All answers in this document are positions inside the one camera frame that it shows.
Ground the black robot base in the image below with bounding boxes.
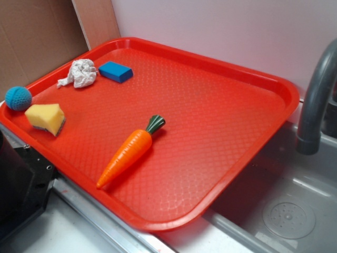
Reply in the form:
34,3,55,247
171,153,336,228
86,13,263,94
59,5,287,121
1,133,56,242

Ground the blue rectangular block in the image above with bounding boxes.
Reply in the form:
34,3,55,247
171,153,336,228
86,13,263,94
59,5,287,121
98,61,133,83

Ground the orange toy carrot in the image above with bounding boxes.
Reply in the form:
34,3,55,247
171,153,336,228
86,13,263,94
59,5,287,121
96,115,166,189

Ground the crumpled white paper towel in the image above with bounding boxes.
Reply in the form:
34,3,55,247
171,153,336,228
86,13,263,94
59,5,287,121
56,59,97,89

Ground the yellow sponge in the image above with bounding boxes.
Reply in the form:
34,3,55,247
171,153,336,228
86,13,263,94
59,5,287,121
25,104,66,137

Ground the grey plastic toy sink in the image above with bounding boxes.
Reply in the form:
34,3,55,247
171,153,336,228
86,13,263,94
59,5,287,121
157,111,336,252

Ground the grey toy faucet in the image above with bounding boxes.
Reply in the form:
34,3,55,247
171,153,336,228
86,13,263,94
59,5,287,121
295,40,336,155

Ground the blue knitted ball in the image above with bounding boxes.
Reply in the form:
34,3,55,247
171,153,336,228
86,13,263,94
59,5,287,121
5,86,32,111

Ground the brown cardboard panel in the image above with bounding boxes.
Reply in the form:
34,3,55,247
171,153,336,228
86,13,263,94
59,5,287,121
1,1,120,100

